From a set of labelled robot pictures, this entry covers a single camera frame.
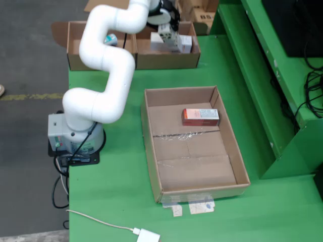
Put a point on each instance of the reddish brown cosmetic box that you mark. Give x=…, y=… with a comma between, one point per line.
x=199, y=117

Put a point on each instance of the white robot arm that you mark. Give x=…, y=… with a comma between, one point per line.
x=108, y=63

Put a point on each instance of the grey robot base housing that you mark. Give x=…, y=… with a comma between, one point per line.
x=54, y=131

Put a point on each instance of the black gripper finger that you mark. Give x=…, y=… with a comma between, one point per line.
x=175, y=15

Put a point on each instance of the black monitor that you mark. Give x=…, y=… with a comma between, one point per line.
x=297, y=25

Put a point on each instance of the long white carton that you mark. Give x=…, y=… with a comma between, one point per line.
x=186, y=44

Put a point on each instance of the black mounting plate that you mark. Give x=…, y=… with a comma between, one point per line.
x=85, y=162

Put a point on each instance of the white adapter block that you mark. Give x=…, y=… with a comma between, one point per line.
x=149, y=237

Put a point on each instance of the cow print hand cream box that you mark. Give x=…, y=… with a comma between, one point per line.
x=169, y=37

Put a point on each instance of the flat cardboard sheet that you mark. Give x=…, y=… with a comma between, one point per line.
x=111, y=3

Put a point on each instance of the large shallow cardboard tray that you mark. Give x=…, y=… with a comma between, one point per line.
x=196, y=171

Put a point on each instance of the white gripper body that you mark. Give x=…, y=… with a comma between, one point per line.
x=160, y=17

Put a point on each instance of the white label blue logo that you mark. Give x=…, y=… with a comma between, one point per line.
x=202, y=208

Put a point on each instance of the small white paper label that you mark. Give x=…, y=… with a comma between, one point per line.
x=177, y=211

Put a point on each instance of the cardboard carton BS print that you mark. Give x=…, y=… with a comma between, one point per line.
x=202, y=16

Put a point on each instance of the plain stacked cardboard carton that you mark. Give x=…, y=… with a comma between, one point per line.
x=202, y=4

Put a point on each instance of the white teal tube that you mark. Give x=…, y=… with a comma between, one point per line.
x=111, y=39

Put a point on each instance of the open brown cardboard box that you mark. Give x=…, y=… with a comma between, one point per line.
x=73, y=37
x=166, y=61

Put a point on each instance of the green metal shelf unit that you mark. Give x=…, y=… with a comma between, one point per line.
x=252, y=75

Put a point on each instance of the white shoe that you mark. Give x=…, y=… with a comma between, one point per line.
x=2, y=90

